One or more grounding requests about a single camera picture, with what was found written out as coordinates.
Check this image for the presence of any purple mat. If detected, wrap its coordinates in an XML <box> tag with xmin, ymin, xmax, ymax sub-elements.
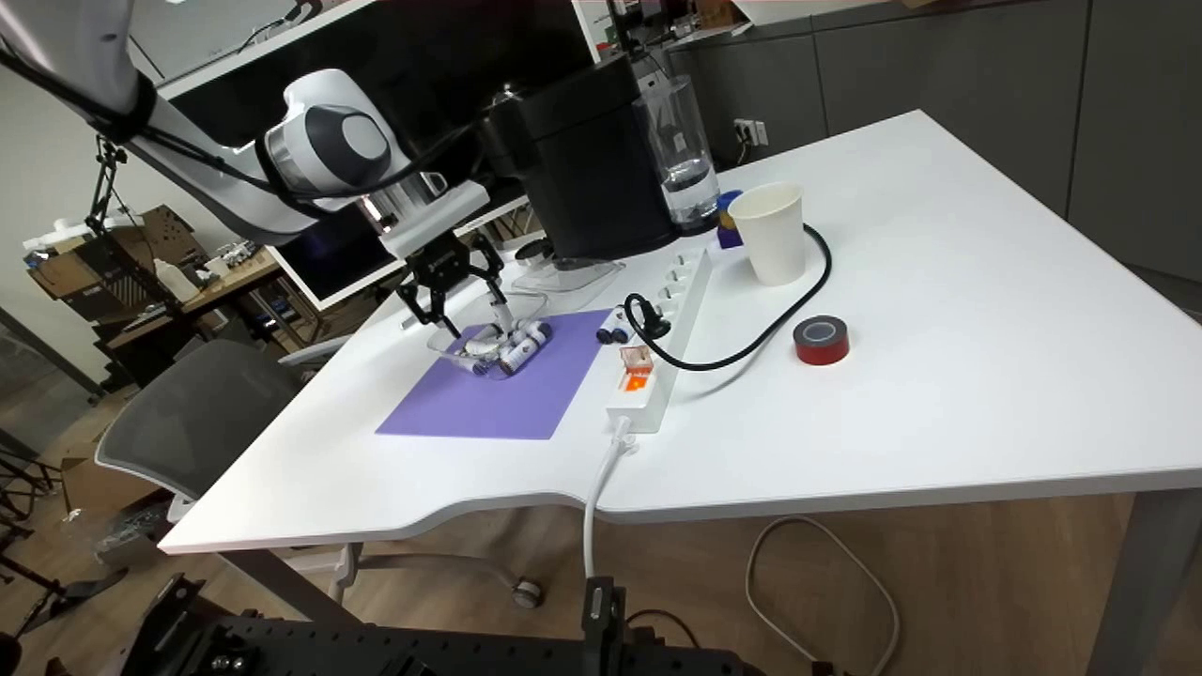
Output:
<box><xmin>376</xmin><ymin>305</ymin><xmax>620</xmax><ymax>444</ymax></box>

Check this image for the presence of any small blue object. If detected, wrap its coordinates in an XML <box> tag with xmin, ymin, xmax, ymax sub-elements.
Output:
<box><xmin>715</xmin><ymin>188</ymin><xmax>747</xmax><ymax>253</ymax></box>

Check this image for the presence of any cluttered wooden desk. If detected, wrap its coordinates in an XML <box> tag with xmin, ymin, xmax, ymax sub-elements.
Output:
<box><xmin>23</xmin><ymin>203</ymin><xmax>287</xmax><ymax>359</ymax></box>

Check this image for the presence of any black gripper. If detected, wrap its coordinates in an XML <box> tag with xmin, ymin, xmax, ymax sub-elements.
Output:
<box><xmin>399</xmin><ymin>235</ymin><xmax>516</xmax><ymax>337</ymax></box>

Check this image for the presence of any white power strip orange switch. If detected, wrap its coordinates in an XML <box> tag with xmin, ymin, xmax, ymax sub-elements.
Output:
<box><xmin>606</xmin><ymin>239</ymin><xmax>722</xmax><ymax>438</ymax></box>

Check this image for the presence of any grey mesh office chair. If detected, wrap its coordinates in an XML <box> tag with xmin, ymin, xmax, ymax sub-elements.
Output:
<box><xmin>89</xmin><ymin>334</ymin><xmax>332</xmax><ymax>509</ymax></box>

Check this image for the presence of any black computer monitor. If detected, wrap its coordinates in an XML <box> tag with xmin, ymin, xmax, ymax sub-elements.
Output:
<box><xmin>478</xmin><ymin>52</ymin><xmax>686</xmax><ymax>302</ymax></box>

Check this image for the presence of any black power cable with plug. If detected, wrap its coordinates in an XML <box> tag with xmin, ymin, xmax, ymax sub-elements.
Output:
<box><xmin>620</xmin><ymin>219</ymin><xmax>836</xmax><ymax>375</ymax></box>

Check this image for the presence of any grey wrist camera bar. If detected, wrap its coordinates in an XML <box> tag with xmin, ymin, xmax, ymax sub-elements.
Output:
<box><xmin>376</xmin><ymin>176</ymin><xmax>497</xmax><ymax>263</ymax></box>

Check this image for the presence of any white framed monitor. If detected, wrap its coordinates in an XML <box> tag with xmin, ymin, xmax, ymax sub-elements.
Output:
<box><xmin>263</xmin><ymin>203</ymin><xmax>411</xmax><ymax>314</ymax></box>

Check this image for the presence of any white paper cup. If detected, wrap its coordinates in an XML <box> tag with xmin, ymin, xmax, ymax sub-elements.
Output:
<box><xmin>724</xmin><ymin>181</ymin><xmax>810</xmax><ymax>290</ymax></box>

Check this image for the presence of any white floor cable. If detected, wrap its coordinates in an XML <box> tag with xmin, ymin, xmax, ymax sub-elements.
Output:
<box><xmin>741</xmin><ymin>509</ymin><xmax>904</xmax><ymax>676</ymax></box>

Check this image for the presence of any small white bottle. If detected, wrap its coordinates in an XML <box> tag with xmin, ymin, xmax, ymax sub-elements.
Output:
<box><xmin>501</xmin><ymin>323</ymin><xmax>552</xmax><ymax>375</ymax></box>

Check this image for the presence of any white power strip cord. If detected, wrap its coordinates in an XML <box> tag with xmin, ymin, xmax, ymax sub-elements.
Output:
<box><xmin>576</xmin><ymin>427</ymin><xmax>631</xmax><ymax>592</ymax></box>

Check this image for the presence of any tall clear plastic bottle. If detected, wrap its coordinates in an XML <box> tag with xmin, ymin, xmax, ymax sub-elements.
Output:
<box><xmin>626</xmin><ymin>41</ymin><xmax>724</xmax><ymax>235</ymax></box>

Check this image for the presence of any clear plastic container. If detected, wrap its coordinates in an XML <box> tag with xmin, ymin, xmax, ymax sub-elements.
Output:
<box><xmin>444</xmin><ymin>314</ymin><xmax>556</xmax><ymax>380</ymax></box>

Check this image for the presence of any grey cabinet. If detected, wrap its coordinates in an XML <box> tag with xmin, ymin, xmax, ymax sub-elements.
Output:
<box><xmin>686</xmin><ymin>0</ymin><xmax>1202</xmax><ymax>280</ymax></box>

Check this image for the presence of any black tripod stand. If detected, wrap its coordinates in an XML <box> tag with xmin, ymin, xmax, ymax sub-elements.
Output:
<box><xmin>83</xmin><ymin>128</ymin><xmax>136</xmax><ymax>235</ymax></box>

